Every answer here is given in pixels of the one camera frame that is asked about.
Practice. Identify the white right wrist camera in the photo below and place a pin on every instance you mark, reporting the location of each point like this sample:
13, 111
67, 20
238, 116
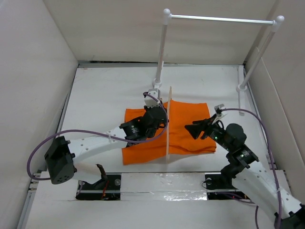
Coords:
219, 112

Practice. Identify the white foam front panel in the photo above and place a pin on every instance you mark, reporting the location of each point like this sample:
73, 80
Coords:
50, 211

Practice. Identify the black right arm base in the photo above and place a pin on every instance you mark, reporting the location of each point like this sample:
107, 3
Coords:
218, 188

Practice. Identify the wooden clothes hanger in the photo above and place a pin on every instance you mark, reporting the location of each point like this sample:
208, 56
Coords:
168, 125

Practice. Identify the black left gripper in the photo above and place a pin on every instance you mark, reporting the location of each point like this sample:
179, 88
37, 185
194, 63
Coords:
146, 108

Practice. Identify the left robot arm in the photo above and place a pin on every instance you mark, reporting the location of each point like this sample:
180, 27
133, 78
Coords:
63, 155

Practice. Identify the orange trousers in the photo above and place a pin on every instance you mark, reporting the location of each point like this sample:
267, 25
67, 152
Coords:
180, 141

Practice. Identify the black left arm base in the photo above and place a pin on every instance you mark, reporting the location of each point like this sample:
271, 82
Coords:
106, 189

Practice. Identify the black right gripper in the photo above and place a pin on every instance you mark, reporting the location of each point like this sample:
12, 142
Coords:
204, 125

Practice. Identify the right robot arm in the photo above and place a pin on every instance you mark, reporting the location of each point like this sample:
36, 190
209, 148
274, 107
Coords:
247, 174

